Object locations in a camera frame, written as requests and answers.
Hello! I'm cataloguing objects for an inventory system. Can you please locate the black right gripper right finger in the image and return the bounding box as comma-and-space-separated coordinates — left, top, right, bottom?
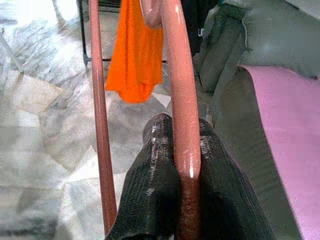
198, 118, 276, 240

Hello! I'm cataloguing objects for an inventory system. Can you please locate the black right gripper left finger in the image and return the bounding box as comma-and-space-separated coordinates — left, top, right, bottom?
104, 113, 181, 240

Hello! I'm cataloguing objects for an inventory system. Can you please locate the pink clothes hanger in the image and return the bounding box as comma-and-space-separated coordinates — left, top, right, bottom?
87, 0, 202, 240

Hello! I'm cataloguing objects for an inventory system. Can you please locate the pink sheet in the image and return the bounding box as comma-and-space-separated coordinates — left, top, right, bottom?
238, 63, 320, 240

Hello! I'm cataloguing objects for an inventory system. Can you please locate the orange garment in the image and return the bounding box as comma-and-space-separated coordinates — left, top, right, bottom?
104, 0, 166, 104

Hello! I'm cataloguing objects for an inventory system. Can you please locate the grey green sofa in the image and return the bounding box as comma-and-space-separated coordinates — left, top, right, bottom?
191, 0, 320, 240

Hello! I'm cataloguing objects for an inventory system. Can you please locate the black drying rack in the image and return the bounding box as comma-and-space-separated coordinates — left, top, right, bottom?
77, 0, 168, 66

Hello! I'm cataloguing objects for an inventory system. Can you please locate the black garment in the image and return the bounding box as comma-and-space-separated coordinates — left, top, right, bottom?
180, 0, 221, 55

